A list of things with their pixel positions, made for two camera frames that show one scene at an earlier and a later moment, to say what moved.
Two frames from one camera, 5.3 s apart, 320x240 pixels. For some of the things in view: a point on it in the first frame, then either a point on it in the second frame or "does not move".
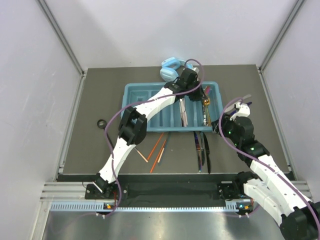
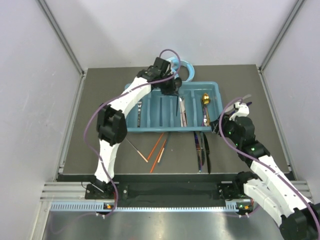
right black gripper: x=215 y=125 does not move
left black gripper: x=199 y=95 → x=171 y=90
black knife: x=207 y=151 does not move
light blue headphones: x=169 y=73 does not move
